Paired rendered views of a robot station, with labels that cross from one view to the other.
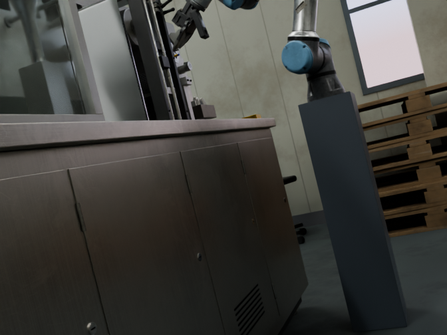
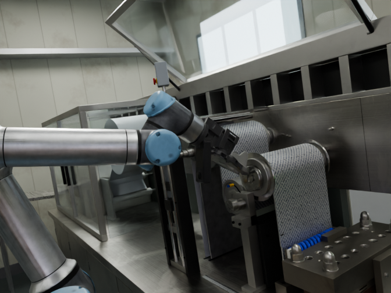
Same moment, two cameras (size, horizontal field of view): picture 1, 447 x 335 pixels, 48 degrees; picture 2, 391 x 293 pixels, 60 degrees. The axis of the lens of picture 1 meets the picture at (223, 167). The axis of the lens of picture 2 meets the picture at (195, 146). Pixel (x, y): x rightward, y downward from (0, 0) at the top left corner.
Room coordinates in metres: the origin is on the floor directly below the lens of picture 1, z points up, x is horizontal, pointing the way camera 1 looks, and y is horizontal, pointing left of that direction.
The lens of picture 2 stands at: (2.60, -0.80, 1.45)
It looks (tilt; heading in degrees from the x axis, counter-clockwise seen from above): 4 degrees down; 126
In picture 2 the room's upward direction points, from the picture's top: 9 degrees counter-clockwise
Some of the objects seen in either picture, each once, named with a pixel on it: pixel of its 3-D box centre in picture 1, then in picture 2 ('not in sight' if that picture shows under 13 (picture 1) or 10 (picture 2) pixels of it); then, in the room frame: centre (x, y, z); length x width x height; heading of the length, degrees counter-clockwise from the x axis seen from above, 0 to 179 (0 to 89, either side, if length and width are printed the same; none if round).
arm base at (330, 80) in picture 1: (324, 86); not in sight; (1.97, -0.46, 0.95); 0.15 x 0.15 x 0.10
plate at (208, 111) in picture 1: (171, 121); (352, 254); (2.37, 0.19, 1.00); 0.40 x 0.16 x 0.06; 69
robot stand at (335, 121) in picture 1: (354, 209); not in sight; (1.97, -0.46, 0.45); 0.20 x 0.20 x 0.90; 70
